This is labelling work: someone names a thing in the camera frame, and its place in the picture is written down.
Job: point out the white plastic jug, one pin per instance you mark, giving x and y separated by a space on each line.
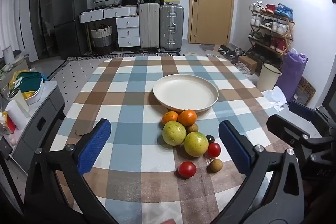
17 114

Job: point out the dark cherry plum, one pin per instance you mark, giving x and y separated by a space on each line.
210 139

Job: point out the orange tangerine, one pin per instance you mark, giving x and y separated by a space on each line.
187 117
169 116

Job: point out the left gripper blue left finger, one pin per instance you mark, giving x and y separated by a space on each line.
88 148

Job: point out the brown longan front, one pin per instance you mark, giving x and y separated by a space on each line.
216 165

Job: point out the white waste bin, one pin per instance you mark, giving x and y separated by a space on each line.
268 77

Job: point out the brown longan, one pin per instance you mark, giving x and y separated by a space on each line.
216 165
192 128

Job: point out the basin with green items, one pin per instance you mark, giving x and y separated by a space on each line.
29 83

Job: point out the beige suitcase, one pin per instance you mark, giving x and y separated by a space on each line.
149 25

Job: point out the cream round plate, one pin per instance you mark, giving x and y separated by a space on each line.
185 92

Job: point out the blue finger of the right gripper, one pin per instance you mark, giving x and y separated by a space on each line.
287 131
301 110

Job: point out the woven laundry basket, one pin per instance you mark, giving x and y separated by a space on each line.
102 39

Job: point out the dark grey refrigerator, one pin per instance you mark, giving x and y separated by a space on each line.
70 34

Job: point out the white drawer desk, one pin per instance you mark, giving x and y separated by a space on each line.
123 19

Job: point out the silver aluminium suitcase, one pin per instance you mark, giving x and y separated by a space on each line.
171 27

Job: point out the purple bag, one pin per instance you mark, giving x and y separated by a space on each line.
292 70

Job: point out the grey side cabinet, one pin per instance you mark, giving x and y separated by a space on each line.
43 115

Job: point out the red tomato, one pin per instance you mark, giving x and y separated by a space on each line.
187 169
214 150

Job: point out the yellow-green guava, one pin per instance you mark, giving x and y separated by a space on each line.
196 144
174 133

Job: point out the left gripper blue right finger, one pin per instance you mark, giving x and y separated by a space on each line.
238 147

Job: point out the red tomato front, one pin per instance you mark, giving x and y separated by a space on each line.
187 169

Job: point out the brown doormat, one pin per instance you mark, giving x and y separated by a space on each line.
304 92

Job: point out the wooden shoe rack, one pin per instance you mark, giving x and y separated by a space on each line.
271 27

